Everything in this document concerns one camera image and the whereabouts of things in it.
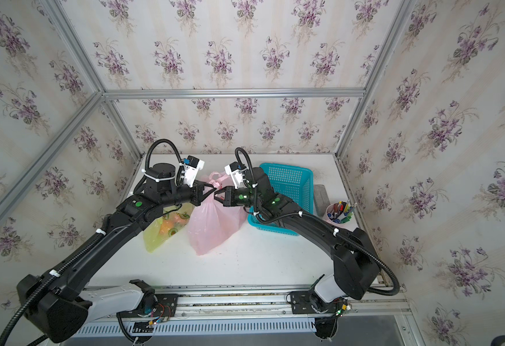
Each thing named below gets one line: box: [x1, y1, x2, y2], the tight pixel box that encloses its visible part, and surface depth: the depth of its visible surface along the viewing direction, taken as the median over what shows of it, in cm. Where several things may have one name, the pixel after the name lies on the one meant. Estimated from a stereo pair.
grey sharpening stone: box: [313, 184, 331, 217], surface depth 102 cm
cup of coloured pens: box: [325, 198, 358, 226], surface depth 87 cm
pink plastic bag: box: [189, 172, 247, 256], surface depth 76 cm
